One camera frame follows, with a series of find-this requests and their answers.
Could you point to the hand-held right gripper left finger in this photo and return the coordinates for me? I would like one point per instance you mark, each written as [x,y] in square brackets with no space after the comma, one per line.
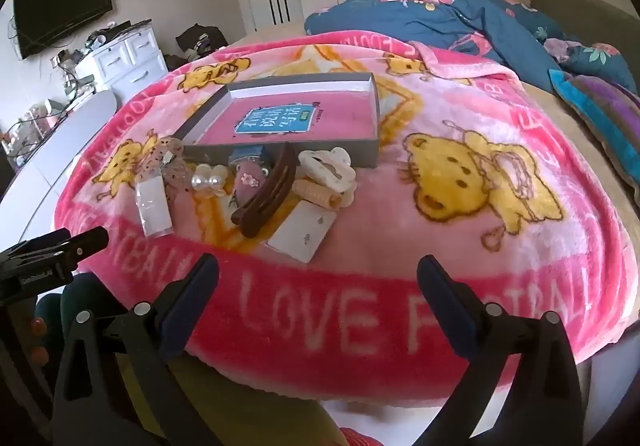
[196,283]

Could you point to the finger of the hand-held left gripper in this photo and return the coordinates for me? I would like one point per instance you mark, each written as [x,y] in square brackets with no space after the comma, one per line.
[65,242]

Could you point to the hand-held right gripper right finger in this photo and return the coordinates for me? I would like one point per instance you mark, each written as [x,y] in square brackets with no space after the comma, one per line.
[442,293]

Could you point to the brown banana hair clip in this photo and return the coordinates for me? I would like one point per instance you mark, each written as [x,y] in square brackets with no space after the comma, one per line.
[265,197]

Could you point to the pink flower hair clip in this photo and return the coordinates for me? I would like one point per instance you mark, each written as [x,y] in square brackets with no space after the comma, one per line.
[248,182]

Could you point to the polka dot sheer scrunchie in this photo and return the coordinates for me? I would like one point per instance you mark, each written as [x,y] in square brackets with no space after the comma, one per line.
[170,157]

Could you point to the beige ribbed claw clip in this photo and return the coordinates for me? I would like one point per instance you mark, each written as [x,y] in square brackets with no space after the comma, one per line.
[315,194]

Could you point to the grey box with pink lining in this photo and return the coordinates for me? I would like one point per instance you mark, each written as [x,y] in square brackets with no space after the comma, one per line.
[340,111]

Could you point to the person's left hand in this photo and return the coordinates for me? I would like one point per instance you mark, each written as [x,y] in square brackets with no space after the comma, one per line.
[38,336]

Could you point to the person's teal clothing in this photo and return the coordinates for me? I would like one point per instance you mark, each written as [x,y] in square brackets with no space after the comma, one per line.
[87,291]

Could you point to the pink bear printed blanket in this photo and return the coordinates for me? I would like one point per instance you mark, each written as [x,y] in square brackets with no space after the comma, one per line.
[400,251]

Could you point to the white round table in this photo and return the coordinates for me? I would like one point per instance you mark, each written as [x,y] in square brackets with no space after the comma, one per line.
[45,166]

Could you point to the white plastic packet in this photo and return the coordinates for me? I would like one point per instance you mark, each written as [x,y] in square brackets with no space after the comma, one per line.
[152,207]

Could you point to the pearl hair clip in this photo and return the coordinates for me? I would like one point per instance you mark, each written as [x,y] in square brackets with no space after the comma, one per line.
[207,179]

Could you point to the white earring card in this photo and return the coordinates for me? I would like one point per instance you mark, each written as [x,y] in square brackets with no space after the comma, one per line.
[302,232]

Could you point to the pile of desk clutter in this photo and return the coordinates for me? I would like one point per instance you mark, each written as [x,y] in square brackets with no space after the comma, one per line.
[30,126]

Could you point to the person's olive clothing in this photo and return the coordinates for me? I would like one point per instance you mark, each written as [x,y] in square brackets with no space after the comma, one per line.
[240,408]

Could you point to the white claw hair clip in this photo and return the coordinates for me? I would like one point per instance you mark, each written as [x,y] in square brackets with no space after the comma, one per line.
[327,170]

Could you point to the white drawer cabinet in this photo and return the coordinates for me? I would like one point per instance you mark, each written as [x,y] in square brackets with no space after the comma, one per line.
[125,57]

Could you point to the striped colourful pillow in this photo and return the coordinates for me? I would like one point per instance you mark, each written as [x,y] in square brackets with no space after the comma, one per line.
[605,112]

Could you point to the dark bag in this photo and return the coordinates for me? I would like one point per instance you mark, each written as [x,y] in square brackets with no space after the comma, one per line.
[200,39]

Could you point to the blue floral duvet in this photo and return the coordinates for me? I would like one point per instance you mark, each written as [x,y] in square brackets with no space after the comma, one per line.
[425,21]

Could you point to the grey-green headboard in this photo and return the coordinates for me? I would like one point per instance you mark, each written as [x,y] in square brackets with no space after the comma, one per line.
[575,6]

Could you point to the black wall television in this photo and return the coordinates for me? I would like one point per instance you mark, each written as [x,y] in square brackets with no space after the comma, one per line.
[62,14]

